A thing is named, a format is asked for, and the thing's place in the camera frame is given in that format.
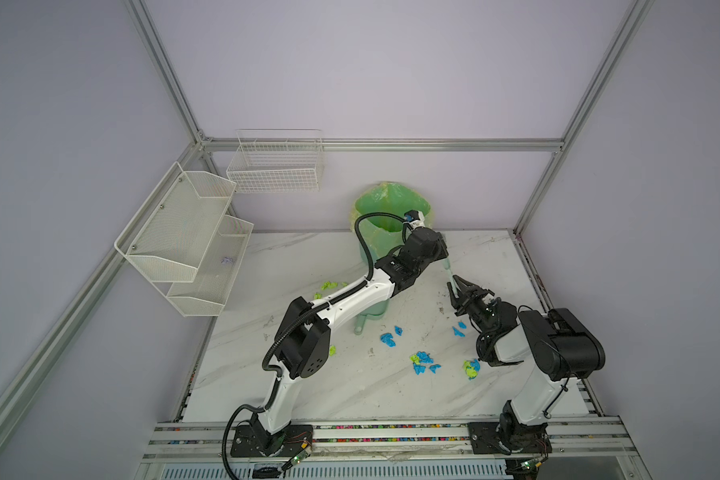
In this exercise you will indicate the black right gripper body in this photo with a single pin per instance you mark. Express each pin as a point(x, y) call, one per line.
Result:
point(479, 312)

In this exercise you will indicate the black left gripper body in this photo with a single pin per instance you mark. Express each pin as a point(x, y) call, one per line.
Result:
point(439, 252)

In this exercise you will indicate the green plastic dustpan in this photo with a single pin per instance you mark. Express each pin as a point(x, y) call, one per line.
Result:
point(375, 312)

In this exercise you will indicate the green hand brush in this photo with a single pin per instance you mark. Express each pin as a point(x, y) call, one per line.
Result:
point(448, 269)

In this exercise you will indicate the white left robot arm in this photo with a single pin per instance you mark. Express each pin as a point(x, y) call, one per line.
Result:
point(302, 342)

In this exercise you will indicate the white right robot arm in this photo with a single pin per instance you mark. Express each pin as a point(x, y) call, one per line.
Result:
point(557, 344)

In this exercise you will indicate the yellow-green bin liner bag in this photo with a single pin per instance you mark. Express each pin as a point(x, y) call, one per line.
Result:
point(390, 207)

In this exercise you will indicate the green blue scrap ball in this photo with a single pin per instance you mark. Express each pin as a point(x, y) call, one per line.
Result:
point(471, 368)

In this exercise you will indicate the blue green scrap cluster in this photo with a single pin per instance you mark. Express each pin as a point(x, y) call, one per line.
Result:
point(422, 362)

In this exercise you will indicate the white wire wall basket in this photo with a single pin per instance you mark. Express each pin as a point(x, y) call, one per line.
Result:
point(277, 161)

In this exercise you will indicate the white mesh wall shelf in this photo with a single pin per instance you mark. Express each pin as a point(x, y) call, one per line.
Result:
point(186, 243)

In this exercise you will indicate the aluminium frame post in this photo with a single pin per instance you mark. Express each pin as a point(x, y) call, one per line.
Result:
point(147, 31)

